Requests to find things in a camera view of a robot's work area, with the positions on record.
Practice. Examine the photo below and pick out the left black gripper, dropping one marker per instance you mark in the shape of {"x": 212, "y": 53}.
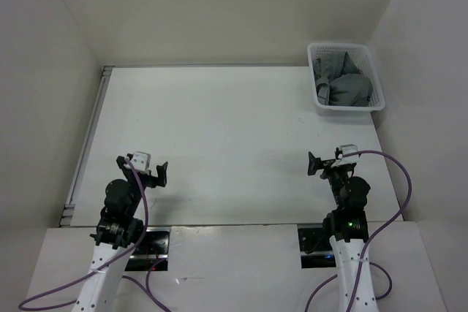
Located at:
{"x": 160, "y": 180}

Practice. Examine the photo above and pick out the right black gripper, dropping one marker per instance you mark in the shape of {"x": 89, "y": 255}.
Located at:
{"x": 316, "y": 163}

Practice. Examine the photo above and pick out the grey shorts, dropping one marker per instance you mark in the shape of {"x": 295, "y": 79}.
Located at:
{"x": 339, "y": 82}

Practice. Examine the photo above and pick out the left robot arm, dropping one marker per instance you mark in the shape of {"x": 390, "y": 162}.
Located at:
{"x": 120, "y": 230}

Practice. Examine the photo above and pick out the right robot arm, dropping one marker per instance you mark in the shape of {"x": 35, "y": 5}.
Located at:
{"x": 347, "y": 231}

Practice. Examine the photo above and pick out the white plastic basket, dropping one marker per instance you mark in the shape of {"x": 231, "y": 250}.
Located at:
{"x": 361, "y": 56}

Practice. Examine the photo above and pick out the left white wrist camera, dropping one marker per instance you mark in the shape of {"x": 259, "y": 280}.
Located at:
{"x": 139, "y": 161}

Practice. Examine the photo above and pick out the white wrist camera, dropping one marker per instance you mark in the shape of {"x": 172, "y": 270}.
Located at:
{"x": 346, "y": 154}
{"x": 139, "y": 161}

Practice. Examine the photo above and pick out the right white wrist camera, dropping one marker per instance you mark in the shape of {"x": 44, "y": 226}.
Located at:
{"x": 346, "y": 154}

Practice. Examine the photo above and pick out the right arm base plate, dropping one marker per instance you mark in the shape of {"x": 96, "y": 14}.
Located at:
{"x": 315, "y": 249}

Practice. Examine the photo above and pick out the aluminium table edge rail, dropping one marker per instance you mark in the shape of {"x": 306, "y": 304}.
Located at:
{"x": 69, "y": 206}

